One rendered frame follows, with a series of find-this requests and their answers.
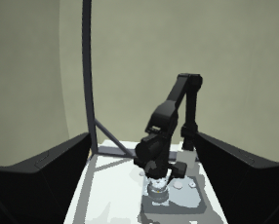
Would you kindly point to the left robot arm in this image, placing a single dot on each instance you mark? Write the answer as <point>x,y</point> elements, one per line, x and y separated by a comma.
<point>165,117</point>

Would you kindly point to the dark grey toothed gear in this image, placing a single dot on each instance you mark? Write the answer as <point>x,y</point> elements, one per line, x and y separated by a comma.
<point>158,186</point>

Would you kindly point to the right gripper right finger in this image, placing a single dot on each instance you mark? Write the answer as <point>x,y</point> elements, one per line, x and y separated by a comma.
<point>246,185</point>

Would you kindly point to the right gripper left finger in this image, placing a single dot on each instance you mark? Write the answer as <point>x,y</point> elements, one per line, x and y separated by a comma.
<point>39,190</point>

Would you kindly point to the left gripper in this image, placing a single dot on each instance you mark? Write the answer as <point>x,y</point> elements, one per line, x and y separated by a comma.
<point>178,172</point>

